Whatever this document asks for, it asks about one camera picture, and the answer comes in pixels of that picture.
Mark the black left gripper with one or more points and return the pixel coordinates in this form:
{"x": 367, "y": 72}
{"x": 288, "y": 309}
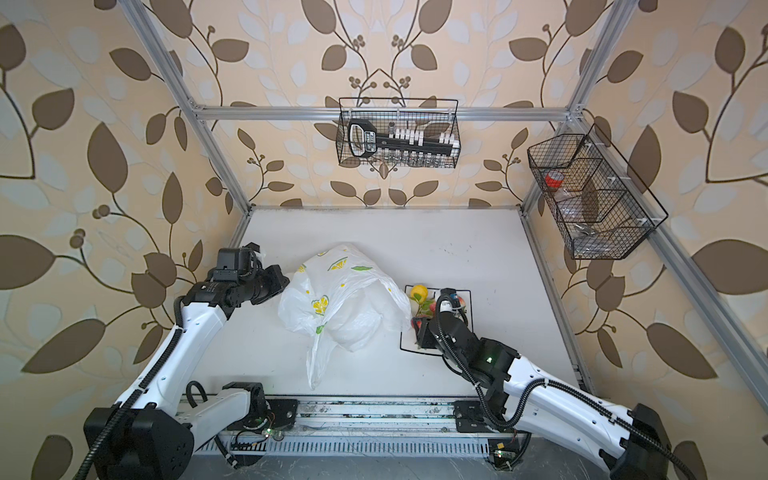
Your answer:
{"x": 274, "y": 273}

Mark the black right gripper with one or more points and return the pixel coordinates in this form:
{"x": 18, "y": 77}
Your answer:
{"x": 423, "y": 333}

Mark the yellow fake lemon with leaves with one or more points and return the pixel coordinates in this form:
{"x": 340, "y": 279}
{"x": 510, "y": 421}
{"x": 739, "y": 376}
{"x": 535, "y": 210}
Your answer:
{"x": 421, "y": 301}

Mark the white plastic bag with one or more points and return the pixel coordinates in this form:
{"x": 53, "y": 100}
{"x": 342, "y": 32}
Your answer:
{"x": 340, "y": 298}

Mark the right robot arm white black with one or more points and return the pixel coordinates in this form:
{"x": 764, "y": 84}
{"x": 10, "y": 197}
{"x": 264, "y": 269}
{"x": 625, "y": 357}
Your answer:
{"x": 516, "y": 395}

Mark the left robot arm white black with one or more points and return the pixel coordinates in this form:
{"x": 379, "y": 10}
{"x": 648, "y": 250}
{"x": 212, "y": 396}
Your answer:
{"x": 142, "y": 435}

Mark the black socket tool set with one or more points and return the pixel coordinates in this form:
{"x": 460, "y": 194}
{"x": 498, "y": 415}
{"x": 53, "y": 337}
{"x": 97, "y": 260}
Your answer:
{"x": 364, "y": 141}

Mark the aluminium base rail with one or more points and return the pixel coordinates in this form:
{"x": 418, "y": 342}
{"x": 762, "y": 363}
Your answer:
{"x": 368, "y": 426}

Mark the black wire basket right wall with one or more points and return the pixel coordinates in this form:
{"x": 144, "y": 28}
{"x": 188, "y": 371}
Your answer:
{"x": 607, "y": 214}

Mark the black wire basket wall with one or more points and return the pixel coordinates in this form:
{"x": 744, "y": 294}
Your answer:
{"x": 607, "y": 214}
{"x": 432, "y": 114}

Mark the black wire basket back wall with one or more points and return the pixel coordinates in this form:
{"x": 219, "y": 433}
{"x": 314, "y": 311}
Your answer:
{"x": 432, "y": 114}

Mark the aluminium corner post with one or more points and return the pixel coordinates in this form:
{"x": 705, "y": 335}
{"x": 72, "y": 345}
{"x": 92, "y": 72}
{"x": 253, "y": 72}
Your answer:
{"x": 575, "y": 139}

